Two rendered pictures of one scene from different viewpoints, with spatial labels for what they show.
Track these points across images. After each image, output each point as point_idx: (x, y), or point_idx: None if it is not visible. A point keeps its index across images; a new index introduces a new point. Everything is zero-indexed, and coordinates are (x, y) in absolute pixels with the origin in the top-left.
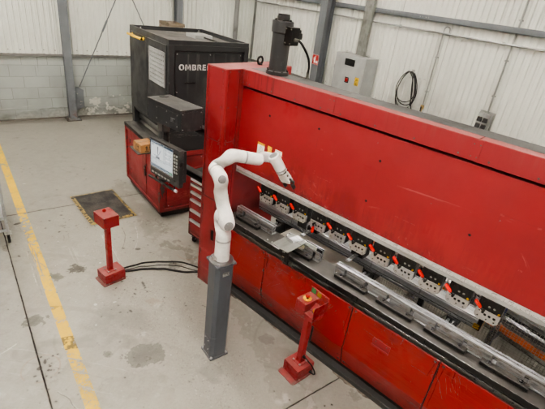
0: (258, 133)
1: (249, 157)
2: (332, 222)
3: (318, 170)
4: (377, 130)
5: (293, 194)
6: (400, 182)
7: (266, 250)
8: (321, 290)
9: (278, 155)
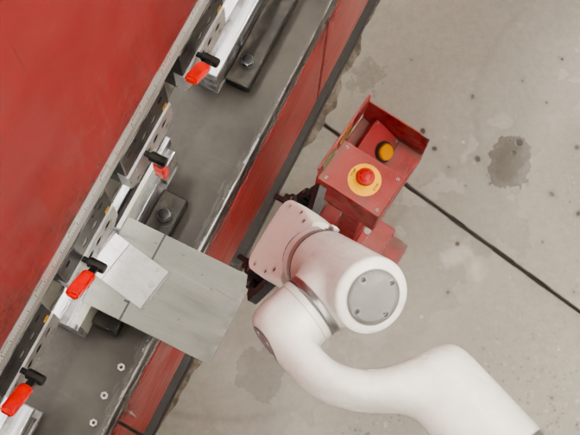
0: None
1: (534, 423)
2: (184, 53)
3: (78, 85)
4: None
5: (42, 280)
6: None
7: (117, 419)
8: (265, 147)
9: (380, 256)
